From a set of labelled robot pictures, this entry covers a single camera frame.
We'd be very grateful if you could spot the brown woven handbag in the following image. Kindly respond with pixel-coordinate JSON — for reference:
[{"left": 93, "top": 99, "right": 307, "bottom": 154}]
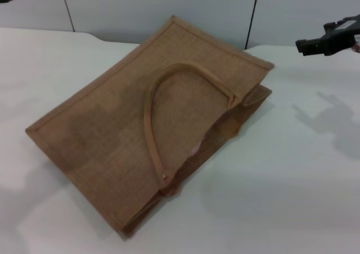
[{"left": 25, "top": 15, "right": 276, "bottom": 235}]

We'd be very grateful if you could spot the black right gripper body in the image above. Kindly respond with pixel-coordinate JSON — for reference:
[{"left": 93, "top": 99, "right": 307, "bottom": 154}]
[{"left": 322, "top": 13, "right": 360, "bottom": 56}]

